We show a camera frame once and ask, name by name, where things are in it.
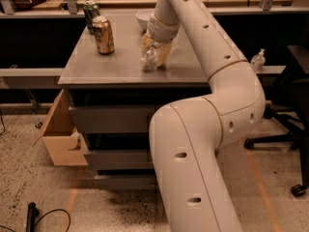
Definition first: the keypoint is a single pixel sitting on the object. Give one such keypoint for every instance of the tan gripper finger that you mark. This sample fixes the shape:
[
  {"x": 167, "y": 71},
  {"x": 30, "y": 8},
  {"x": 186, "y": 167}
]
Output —
[
  {"x": 162, "y": 51},
  {"x": 147, "y": 46}
]

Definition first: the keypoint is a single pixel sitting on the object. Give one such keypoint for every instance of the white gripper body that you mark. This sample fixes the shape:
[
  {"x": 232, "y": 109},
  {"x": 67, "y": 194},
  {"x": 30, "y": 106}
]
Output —
[{"x": 161, "y": 30}]

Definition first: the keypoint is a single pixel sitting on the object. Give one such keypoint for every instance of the clear plastic water bottle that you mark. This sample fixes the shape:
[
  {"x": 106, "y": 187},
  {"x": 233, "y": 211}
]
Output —
[{"x": 149, "y": 59}]

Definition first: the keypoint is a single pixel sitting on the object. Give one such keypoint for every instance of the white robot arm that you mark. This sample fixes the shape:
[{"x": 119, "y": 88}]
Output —
[{"x": 184, "y": 135}]

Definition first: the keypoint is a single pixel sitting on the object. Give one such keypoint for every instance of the orange soda can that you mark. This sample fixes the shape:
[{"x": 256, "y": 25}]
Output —
[{"x": 103, "y": 35}]

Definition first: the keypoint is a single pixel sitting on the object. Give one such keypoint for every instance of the green soda can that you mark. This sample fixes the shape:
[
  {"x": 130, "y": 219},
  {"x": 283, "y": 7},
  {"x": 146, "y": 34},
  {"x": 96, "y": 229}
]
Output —
[{"x": 91, "y": 10}]

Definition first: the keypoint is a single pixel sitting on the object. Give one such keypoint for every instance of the hand sanitizer pump bottle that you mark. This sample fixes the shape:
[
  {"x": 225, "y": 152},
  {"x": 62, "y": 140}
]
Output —
[{"x": 257, "y": 61}]

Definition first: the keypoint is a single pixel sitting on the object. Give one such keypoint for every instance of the white ceramic bowl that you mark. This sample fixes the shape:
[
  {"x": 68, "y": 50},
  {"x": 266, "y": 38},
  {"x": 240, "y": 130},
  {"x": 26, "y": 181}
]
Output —
[{"x": 143, "y": 17}]

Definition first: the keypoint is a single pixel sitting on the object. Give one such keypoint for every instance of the grey drawer cabinet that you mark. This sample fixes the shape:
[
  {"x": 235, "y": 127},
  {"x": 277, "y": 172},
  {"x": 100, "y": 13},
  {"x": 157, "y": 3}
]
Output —
[{"x": 92, "y": 79}]

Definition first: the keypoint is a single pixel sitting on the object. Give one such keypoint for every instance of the middle grey drawer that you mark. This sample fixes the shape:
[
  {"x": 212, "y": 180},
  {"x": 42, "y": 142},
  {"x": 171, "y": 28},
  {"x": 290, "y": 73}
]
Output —
[{"x": 118, "y": 159}]

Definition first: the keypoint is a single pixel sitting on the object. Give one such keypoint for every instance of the open cardboard box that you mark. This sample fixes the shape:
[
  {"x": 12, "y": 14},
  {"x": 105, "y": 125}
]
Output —
[{"x": 64, "y": 144}]

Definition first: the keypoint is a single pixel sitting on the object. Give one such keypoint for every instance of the bottom grey drawer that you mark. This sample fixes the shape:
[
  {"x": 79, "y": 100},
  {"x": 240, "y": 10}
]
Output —
[{"x": 116, "y": 182}]

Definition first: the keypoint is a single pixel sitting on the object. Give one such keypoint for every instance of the black office chair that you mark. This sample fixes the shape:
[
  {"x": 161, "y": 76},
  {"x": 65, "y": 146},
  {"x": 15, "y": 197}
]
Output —
[{"x": 290, "y": 107}]

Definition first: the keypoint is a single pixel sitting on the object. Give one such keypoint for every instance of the black cylinder on floor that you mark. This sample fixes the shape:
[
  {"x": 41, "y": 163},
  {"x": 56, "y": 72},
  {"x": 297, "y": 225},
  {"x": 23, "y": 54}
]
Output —
[{"x": 32, "y": 214}]

